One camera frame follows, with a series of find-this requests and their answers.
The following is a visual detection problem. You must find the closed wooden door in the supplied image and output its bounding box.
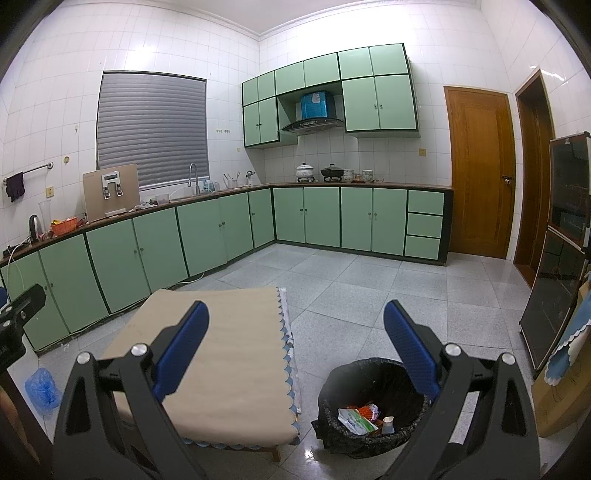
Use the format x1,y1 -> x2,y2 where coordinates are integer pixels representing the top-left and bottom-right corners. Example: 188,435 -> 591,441
443,85 -> 517,260

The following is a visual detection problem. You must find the green cabinet drawer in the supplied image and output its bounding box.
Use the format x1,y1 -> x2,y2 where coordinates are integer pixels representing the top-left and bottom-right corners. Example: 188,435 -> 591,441
405,235 -> 441,260
407,189 -> 445,216
406,213 -> 443,239

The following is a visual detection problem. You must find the dark towel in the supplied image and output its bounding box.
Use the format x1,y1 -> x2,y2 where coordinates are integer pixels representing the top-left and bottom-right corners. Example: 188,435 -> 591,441
4,172 -> 26,204

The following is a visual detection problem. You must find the black range hood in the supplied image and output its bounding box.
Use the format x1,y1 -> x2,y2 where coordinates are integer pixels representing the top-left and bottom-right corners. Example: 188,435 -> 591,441
280,117 -> 345,136

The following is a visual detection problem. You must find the blue wrapped hood duct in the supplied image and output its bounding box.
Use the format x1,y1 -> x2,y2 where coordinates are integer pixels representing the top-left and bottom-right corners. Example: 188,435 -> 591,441
300,91 -> 335,120

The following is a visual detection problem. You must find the black trash bin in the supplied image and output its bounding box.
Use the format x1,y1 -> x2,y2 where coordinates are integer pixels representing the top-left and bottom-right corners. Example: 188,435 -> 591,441
311,357 -> 430,460

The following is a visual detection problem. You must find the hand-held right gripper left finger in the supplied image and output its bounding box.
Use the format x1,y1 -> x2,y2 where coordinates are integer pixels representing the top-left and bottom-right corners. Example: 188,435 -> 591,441
52,300 -> 211,480

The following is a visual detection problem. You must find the blue plastic bag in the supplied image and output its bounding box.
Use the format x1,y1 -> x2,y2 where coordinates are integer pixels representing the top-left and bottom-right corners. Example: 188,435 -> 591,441
24,368 -> 63,416

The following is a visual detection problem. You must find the beige scalloped tablecloth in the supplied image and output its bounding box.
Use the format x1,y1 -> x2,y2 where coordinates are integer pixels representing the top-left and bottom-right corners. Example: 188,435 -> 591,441
99,286 -> 301,450

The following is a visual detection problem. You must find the green wall cabinet unit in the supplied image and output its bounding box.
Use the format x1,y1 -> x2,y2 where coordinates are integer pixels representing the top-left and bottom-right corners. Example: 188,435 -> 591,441
241,43 -> 421,149

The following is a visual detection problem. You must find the metal towel bar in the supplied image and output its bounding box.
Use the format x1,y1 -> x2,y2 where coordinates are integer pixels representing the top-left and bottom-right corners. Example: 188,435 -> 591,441
2,161 -> 55,183

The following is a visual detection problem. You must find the green white plastic packet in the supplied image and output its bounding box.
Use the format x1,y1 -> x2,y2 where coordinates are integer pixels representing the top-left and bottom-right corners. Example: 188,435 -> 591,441
338,407 -> 377,435

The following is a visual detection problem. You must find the orange foam fruit net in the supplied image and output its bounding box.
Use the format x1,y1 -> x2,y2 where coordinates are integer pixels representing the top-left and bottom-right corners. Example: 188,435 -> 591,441
348,403 -> 380,421

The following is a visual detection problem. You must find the blue scalloped cloth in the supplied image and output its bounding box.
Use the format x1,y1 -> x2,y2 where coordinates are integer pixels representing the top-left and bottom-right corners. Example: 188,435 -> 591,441
544,307 -> 591,386

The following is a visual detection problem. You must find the grey window blind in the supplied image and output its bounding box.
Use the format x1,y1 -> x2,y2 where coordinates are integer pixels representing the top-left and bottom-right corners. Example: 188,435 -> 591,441
96,70 -> 209,190

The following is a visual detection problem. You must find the black glass cabinet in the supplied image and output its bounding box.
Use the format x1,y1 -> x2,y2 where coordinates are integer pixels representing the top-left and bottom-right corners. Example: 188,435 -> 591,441
519,131 -> 591,374

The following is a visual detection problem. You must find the green base cabinet unit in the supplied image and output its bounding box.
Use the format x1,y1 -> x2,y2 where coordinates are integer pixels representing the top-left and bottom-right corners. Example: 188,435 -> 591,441
0,182 -> 455,354

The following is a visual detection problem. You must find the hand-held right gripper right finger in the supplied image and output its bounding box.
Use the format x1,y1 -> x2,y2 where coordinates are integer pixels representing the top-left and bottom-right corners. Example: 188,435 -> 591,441
379,300 -> 542,480

